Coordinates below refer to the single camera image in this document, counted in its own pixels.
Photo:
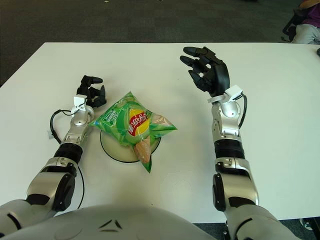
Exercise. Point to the grey robot torso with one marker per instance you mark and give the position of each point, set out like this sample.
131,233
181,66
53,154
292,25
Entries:
112,225

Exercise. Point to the grey chair caster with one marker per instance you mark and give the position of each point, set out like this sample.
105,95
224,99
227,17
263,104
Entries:
307,224

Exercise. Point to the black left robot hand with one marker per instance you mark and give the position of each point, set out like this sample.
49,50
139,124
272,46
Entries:
97,97

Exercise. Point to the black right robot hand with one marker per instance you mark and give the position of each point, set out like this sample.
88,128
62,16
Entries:
217,75

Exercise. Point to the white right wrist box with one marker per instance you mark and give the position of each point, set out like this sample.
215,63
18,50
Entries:
233,93

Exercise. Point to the dark object at table edge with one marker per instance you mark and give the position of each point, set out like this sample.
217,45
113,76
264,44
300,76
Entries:
318,52

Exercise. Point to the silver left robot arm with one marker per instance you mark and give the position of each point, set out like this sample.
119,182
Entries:
76,123

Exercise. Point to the white plate black rim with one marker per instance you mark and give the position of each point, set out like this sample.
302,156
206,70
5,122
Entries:
112,150

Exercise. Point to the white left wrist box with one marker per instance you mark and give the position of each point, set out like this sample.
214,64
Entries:
78,101

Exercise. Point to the seated person purple shirt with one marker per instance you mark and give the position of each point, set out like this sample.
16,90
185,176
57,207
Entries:
308,33

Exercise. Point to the green chips snack bag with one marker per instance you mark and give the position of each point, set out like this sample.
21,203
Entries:
120,120

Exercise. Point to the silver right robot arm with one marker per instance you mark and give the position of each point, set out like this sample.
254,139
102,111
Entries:
232,170

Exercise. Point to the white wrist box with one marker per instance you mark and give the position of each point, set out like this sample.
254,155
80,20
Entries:
233,93
78,101

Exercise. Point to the black office chair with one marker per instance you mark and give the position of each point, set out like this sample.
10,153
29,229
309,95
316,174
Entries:
289,28

